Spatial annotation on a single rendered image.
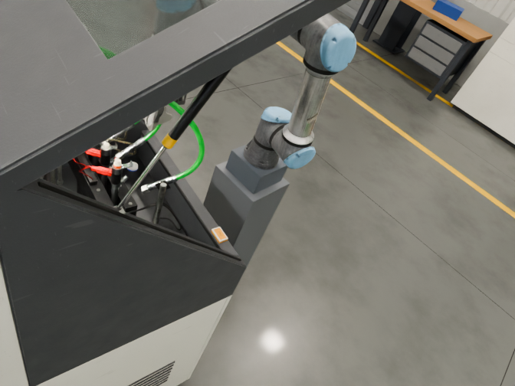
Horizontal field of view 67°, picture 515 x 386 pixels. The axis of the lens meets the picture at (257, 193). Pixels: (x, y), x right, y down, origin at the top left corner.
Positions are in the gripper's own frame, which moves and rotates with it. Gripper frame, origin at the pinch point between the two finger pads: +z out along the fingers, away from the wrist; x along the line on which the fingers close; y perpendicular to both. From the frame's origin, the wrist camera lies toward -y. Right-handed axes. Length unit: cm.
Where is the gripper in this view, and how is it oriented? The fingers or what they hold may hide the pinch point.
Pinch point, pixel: (148, 126)
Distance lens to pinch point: 106.5
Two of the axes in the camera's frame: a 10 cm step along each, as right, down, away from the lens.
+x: -5.5, -6.9, 4.6
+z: -3.1, 6.9, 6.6
